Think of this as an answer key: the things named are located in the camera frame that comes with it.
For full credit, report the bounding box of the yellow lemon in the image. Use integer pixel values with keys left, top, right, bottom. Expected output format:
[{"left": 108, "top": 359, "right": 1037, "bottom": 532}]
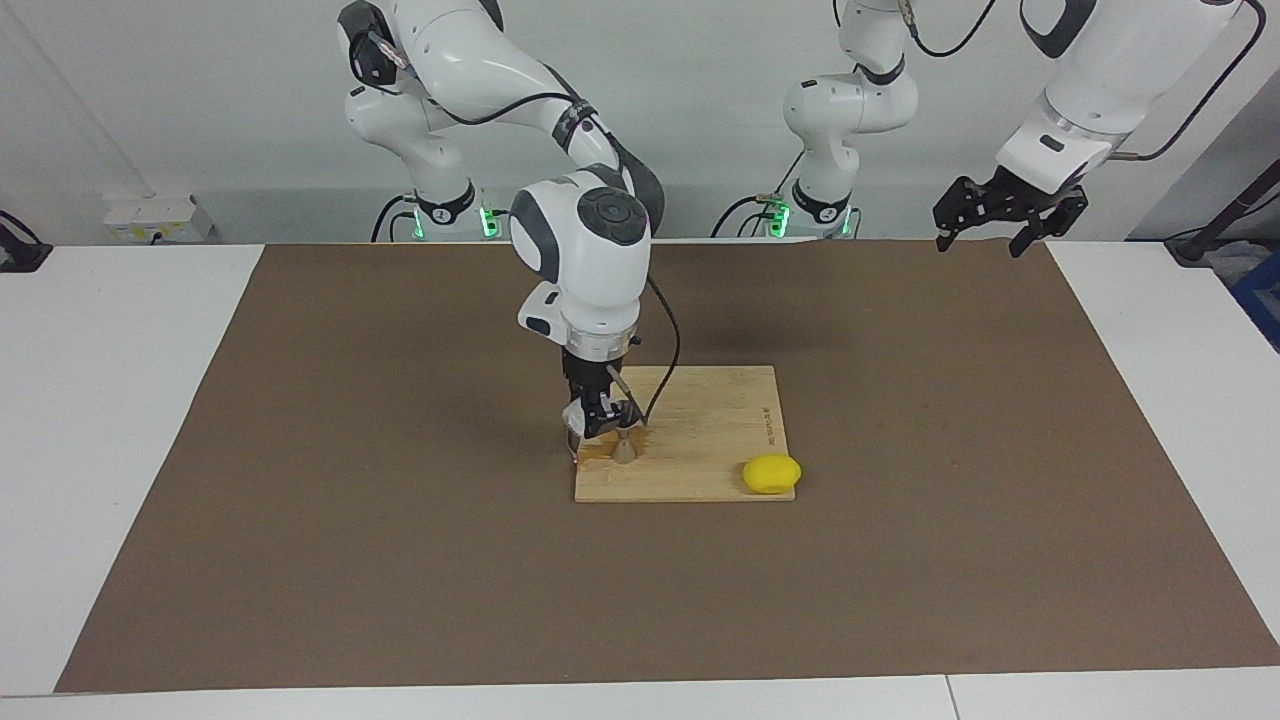
[{"left": 742, "top": 454, "right": 803, "bottom": 496}]

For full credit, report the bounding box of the blue box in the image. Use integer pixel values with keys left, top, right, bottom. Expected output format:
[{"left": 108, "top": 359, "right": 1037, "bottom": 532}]
[{"left": 1228, "top": 250, "right": 1280, "bottom": 351}]

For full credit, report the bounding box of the black right base cable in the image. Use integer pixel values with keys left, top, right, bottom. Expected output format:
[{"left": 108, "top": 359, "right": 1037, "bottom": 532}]
[{"left": 372, "top": 195, "right": 421, "bottom": 243}]

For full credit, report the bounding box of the black tripod stand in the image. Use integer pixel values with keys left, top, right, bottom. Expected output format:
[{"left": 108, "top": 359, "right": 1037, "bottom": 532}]
[{"left": 1165, "top": 160, "right": 1280, "bottom": 263}]

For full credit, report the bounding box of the wooden cutting board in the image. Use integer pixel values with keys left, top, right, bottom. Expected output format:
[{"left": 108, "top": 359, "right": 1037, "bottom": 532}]
[{"left": 565, "top": 365, "right": 798, "bottom": 504}]

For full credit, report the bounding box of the white power socket box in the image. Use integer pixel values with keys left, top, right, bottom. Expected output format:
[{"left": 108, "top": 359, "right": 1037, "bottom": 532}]
[{"left": 103, "top": 195, "right": 216, "bottom": 244}]

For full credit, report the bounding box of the black left base cable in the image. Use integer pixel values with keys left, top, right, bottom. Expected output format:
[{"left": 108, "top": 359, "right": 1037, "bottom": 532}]
[{"left": 710, "top": 148, "right": 806, "bottom": 239}]

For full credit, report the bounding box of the grey partition panel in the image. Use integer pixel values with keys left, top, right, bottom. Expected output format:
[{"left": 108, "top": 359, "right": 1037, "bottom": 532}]
[{"left": 1130, "top": 100, "right": 1280, "bottom": 241}]

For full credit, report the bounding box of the black stand foot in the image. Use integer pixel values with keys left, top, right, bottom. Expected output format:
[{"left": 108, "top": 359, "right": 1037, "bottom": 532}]
[{"left": 0, "top": 210, "right": 53, "bottom": 273}]

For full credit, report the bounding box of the crumpled clear plastic wrap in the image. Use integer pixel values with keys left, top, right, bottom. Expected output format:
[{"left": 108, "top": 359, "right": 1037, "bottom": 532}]
[{"left": 1205, "top": 240, "right": 1263, "bottom": 279}]

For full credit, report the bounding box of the brown paper table mat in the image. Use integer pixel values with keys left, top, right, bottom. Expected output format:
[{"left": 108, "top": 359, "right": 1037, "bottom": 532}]
[{"left": 55, "top": 238, "right": 1280, "bottom": 694}]

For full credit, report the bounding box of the black base cable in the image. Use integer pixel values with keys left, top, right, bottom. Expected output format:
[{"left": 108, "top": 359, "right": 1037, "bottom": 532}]
[
  {"left": 372, "top": 195, "right": 421, "bottom": 243},
  {"left": 710, "top": 148, "right": 806, "bottom": 239}
]

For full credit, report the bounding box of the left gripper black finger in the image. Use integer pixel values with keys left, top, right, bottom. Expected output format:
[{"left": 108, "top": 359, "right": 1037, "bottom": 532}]
[
  {"left": 1008, "top": 186, "right": 1089, "bottom": 259},
  {"left": 932, "top": 176, "right": 1001, "bottom": 253}
]

